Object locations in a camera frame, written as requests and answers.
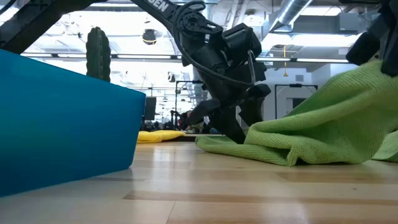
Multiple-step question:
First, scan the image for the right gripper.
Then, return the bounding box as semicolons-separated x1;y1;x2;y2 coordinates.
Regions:
345;0;398;78

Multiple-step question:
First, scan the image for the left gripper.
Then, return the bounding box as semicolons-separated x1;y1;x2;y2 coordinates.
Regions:
183;46;271;145

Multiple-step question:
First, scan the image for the yellow microfiber towel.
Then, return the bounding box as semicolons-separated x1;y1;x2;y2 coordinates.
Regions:
136;129;187;144

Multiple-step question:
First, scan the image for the yellow hanging pendant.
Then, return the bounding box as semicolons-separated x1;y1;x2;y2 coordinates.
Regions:
282;45;289;78

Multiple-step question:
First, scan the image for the black background monitor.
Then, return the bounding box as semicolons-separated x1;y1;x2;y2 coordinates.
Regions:
144;96;157;121

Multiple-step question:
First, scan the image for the black hanging dome lamp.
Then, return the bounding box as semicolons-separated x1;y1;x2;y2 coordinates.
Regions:
142;29;157;46

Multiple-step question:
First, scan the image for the green cactus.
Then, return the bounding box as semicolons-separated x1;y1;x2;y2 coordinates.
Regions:
85;26;112;83

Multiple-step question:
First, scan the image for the blue plastic tray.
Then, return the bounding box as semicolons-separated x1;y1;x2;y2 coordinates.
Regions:
0;49;147;198

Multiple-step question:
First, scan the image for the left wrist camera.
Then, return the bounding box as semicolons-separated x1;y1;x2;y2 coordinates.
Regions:
231;60;268;84

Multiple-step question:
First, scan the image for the black aluminium table frame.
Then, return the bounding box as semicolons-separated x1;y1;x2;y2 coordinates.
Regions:
161;133;224;142

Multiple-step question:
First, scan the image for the black metal stand frame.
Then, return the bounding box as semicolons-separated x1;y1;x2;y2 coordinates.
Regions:
274;83;319;121
175;80;205;122

